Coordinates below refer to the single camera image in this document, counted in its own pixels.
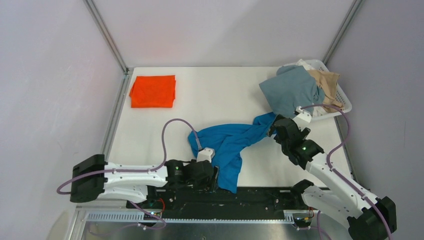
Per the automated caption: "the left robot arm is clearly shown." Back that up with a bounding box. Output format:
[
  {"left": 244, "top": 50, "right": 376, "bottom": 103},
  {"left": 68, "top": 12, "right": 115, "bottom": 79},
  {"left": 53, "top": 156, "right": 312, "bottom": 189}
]
[{"left": 70, "top": 154, "right": 219, "bottom": 208}]

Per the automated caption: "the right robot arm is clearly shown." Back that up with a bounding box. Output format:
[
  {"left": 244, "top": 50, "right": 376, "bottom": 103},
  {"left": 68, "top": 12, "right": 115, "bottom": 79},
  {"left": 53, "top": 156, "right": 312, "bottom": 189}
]
[{"left": 267, "top": 112, "right": 397, "bottom": 240}]

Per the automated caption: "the grey blue t shirt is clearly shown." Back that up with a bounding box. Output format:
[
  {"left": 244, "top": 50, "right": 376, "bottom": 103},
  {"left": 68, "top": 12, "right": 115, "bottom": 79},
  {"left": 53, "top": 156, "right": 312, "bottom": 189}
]
[{"left": 259, "top": 65, "right": 325, "bottom": 118}]

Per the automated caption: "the beige t shirt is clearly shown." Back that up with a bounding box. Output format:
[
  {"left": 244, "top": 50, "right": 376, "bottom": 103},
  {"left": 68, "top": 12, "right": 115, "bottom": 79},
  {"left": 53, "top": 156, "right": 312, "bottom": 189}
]
[{"left": 307, "top": 69, "right": 344, "bottom": 110}]

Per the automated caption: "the white laundry basket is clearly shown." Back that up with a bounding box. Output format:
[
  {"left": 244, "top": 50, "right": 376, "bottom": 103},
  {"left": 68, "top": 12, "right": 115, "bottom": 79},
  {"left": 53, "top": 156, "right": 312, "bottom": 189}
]
[{"left": 286, "top": 60, "right": 352, "bottom": 121}]

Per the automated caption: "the folded orange t shirt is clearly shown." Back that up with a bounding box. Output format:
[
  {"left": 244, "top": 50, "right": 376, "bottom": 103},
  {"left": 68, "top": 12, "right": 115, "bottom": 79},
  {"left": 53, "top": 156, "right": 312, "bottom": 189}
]
[{"left": 129, "top": 75, "right": 176, "bottom": 108}]

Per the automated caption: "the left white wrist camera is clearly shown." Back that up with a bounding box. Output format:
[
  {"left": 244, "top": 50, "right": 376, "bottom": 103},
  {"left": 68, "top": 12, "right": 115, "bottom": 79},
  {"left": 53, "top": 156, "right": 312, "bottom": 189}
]
[{"left": 196, "top": 147, "right": 215, "bottom": 163}]

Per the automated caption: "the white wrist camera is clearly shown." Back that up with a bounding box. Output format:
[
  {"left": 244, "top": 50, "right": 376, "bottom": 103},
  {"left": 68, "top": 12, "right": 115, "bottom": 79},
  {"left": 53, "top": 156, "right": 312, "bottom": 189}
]
[
  {"left": 196, "top": 147, "right": 215, "bottom": 163},
  {"left": 292, "top": 106, "right": 312, "bottom": 130}
]

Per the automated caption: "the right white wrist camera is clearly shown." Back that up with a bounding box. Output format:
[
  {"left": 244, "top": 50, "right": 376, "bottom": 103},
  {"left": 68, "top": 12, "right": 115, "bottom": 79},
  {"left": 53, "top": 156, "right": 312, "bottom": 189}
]
[{"left": 292, "top": 106, "right": 312, "bottom": 130}]

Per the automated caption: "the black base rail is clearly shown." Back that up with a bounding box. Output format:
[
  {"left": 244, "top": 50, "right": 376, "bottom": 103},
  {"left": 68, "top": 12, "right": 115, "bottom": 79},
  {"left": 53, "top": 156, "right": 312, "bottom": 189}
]
[{"left": 138, "top": 187, "right": 316, "bottom": 221}]

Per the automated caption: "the aluminium frame rail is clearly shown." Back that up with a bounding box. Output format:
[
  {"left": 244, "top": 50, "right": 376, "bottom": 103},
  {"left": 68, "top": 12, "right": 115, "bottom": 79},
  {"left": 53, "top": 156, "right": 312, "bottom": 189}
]
[{"left": 67, "top": 208, "right": 351, "bottom": 240}]

